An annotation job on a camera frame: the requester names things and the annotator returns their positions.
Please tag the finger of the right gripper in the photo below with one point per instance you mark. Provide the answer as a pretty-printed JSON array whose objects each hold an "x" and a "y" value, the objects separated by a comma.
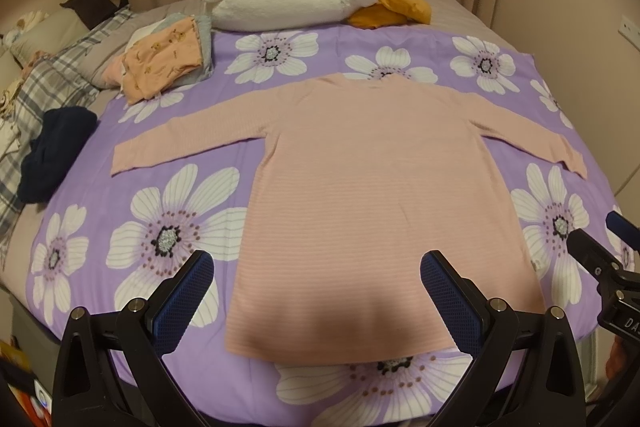
[
  {"x": 626, "y": 231},
  {"x": 591, "y": 255}
]

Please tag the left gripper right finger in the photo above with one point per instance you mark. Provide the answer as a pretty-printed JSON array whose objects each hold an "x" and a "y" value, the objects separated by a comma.
[{"x": 459, "y": 303}]

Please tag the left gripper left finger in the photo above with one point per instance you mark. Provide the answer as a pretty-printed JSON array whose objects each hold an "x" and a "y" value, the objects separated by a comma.
[{"x": 176, "y": 300}]

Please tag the pink striped long-sleeve top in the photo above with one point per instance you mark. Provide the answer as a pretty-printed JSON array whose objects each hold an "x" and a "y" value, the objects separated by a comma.
[{"x": 360, "y": 178}]

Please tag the purple floral bedsheet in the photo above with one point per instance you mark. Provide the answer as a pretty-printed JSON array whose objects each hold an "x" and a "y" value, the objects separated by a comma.
[{"x": 68, "y": 268}]

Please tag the navy blue garment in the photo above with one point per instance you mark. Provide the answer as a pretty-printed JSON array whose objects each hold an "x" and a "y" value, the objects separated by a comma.
[{"x": 64, "y": 133}]

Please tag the orange patterned folded garment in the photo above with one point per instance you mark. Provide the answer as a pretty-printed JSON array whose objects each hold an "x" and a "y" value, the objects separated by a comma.
[{"x": 153, "y": 63}]

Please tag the plaid grey blanket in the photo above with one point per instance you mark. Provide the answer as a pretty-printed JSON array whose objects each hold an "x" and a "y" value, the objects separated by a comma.
[{"x": 54, "y": 82}]

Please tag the grey folded garment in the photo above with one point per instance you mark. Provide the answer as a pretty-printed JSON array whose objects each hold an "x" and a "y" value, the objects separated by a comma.
[{"x": 204, "y": 28}]

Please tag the beige pillow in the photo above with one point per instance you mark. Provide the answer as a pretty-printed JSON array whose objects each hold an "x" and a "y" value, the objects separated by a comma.
[{"x": 58, "y": 31}]

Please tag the dark brown cushion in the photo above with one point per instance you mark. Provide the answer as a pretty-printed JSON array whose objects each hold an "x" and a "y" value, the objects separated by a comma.
[{"x": 93, "y": 12}]

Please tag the white wall socket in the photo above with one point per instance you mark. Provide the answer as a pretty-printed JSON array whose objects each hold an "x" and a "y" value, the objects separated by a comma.
[{"x": 630, "y": 31}]

